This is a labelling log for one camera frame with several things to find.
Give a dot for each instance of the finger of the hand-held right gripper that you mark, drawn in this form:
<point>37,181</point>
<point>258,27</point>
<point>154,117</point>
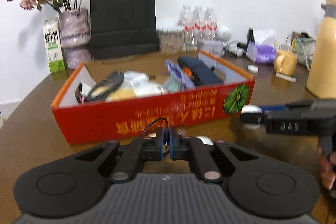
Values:
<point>253,118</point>
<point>275,108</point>

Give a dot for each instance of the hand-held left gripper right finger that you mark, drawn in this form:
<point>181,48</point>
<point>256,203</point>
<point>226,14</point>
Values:
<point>173,144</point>

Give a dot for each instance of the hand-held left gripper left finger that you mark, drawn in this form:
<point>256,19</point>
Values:
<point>160,142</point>

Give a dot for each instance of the red cardboard box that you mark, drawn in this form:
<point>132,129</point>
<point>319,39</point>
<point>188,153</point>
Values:
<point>147,119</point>

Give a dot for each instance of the iridescent plastic bag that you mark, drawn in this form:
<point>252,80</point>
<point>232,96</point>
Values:
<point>172,85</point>

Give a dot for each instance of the clear plastic jar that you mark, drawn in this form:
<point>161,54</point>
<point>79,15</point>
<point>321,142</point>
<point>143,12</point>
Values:
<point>137,81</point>

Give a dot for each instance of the purple knit cloth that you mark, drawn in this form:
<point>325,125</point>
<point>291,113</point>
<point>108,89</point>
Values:
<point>176,71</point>

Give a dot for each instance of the person's right hand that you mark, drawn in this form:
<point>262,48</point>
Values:
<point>328,171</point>

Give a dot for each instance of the small white rounded object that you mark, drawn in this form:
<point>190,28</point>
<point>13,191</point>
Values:
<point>204,140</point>

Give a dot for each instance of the yellow mug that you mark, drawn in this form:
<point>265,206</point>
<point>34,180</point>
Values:
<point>287,62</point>

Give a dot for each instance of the purple tissue pack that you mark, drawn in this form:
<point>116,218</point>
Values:
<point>262,53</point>

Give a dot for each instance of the yellow thermos jug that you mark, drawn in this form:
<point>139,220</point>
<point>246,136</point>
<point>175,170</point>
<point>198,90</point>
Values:
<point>323,56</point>

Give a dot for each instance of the white power adapter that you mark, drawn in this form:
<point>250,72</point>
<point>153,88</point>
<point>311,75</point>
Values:
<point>236,50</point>

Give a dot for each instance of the black upright device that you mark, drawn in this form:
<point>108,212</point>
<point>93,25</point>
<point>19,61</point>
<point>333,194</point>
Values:
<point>250,37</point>

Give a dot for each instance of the black ribbed round object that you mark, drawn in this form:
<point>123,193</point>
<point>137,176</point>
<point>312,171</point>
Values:
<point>106,85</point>

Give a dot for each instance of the white printed tin box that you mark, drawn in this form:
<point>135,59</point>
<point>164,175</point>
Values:
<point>214,48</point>

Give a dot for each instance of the clear container of seeds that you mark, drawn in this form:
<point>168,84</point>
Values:
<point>170,40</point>

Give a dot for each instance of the clear water bottle red label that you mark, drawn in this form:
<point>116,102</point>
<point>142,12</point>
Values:
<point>186,22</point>
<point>199,20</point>
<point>211,22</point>

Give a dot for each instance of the black paper bag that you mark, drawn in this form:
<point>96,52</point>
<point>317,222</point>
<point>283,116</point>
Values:
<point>123,19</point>

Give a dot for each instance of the purple mottled vase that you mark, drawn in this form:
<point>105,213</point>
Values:
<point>74,35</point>

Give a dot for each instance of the white and green milk carton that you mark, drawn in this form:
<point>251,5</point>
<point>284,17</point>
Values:
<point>53,48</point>

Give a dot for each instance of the white round camera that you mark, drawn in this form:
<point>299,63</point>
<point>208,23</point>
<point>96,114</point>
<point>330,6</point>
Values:
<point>224,33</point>

